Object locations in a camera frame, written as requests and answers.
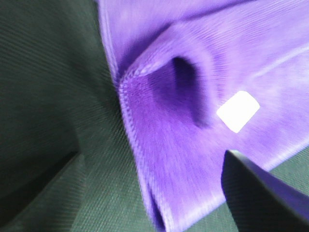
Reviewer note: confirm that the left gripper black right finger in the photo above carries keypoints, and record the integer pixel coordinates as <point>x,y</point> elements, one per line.
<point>260,202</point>

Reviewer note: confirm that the white towel label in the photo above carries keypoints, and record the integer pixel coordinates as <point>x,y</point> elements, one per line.
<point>237,111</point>

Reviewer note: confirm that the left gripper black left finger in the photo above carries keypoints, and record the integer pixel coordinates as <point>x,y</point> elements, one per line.
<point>53,196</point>

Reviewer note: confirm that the purple microfiber towel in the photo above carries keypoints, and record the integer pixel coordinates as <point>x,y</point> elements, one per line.
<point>175,62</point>

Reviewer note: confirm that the dark grey table cloth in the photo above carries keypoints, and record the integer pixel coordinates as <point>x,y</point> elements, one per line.
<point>56,97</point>

